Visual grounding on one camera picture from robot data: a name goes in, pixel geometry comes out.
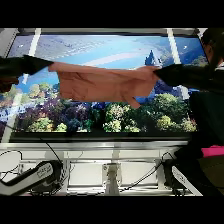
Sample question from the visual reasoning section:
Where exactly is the salmon pink T-shirt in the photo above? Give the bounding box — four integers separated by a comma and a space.
47, 61, 161, 110

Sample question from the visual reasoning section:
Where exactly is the person's forearm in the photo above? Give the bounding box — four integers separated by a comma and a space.
0, 54, 55, 94

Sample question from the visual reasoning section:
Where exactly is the person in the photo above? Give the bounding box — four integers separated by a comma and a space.
153, 28, 224, 197

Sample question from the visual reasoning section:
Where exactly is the magenta garment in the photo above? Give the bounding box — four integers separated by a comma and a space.
200, 145, 224, 159

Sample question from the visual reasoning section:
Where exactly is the silver frame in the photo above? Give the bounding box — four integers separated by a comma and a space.
0, 140, 203, 197

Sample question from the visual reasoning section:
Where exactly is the black cable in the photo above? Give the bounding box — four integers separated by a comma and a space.
0, 149, 25, 182
39, 137, 65, 165
120, 151, 175, 193

